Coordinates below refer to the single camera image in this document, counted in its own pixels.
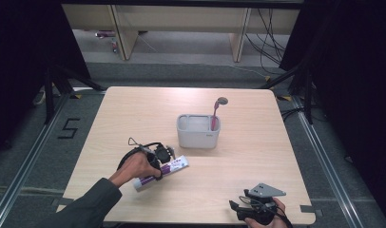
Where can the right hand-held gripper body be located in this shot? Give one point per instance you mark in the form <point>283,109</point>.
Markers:
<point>265,191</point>

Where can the person's right hand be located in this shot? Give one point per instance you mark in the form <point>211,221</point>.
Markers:
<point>280,218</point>

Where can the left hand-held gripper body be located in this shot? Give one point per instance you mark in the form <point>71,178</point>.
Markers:
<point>159,153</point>

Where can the pink toothbrush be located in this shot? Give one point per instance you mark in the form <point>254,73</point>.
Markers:
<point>215,117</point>

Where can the grey plastic toothbrush caddy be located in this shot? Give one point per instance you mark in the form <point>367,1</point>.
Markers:
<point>197,139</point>

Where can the pink object under desk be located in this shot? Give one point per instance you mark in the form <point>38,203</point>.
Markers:
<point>105,33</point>

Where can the person's left hand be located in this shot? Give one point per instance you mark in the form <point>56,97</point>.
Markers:
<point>135,167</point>

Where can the purple and white toothpaste tube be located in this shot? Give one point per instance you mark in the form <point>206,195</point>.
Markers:
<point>175,165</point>

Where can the white object on floor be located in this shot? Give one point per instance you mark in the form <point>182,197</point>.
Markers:
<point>39,97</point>

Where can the aluminium floor rail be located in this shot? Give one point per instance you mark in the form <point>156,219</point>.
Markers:
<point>26,164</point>
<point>327,171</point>

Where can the small bottle on floor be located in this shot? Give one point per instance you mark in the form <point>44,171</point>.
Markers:
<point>114,45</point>

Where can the black metal stand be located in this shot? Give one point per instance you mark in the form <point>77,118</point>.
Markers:
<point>308,95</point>
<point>49,95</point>

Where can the black curtain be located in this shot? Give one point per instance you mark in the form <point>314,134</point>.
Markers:
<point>356,79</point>
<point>20,57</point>

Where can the light wooden desk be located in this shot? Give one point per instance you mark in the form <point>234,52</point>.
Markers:
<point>181,19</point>

